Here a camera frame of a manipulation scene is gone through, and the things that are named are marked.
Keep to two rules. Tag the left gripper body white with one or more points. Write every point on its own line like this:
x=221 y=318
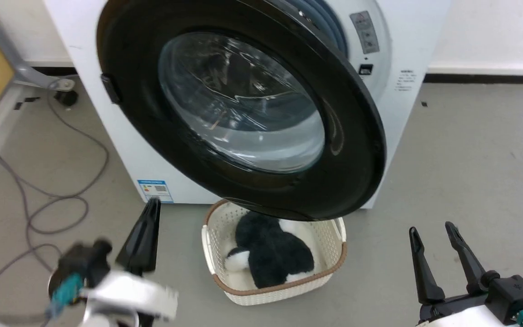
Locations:
x=125 y=290

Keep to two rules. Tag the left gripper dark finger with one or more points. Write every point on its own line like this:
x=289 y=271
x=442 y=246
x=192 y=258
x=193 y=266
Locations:
x=141 y=245

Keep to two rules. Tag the black floor tape piece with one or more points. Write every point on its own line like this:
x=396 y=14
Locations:
x=25 y=102

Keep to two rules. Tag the blue energy label sticker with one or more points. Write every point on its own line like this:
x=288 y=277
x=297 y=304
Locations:
x=155 y=190

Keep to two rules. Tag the small black floor foot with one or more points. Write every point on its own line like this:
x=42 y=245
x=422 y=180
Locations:
x=67 y=97

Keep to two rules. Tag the black round glass washer door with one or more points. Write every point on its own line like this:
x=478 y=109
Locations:
x=352 y=150

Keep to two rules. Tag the black and white plush toy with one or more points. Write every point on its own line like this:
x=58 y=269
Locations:
x=273 y=254

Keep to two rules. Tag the grey warning sticker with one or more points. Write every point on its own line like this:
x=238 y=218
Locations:
x=365 y=32

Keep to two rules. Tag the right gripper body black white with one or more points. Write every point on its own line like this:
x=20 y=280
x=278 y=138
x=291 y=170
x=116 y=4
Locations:
x=506 y=295

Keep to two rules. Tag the cream laundry basket brown rim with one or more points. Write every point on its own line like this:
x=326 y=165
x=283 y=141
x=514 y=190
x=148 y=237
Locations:
x=329 y=254

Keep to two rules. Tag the white front-load washing machine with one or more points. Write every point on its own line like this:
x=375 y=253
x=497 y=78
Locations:
x=400 y=41

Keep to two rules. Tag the grey rubber drum gasket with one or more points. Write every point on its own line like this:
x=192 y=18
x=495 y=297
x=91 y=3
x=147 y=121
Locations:
x=327 y=22

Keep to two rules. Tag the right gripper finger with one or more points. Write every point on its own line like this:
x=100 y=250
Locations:
x=470 y=268
x=425 y=277

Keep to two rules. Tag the black door lock socket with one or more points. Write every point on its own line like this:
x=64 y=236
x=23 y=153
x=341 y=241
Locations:
x=366 y=70

